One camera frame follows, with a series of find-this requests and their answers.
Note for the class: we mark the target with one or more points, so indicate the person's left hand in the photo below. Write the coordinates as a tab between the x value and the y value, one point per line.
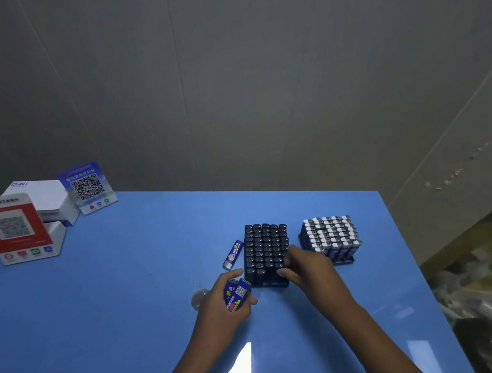
215	317

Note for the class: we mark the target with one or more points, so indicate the person's right hand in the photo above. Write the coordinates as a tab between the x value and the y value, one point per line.
320	282

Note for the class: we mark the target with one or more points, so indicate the black grid tray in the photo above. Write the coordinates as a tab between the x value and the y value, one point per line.
263	287
344	262

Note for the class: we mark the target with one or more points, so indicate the row of blue lighters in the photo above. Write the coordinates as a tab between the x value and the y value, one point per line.
330	234

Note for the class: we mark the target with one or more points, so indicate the row of black lighters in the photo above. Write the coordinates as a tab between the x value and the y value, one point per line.
265	249

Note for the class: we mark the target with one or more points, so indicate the person's right forearm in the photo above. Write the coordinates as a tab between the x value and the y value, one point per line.
384	350

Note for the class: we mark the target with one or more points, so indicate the dark round disc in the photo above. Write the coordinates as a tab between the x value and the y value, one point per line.
198	299

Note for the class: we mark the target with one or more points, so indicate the blue code sign stand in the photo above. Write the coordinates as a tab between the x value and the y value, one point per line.
87	188

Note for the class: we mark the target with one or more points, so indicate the white cardboard box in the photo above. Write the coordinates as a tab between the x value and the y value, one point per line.
39	194

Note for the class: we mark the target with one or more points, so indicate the red code sign stand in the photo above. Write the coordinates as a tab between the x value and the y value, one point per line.
9	226

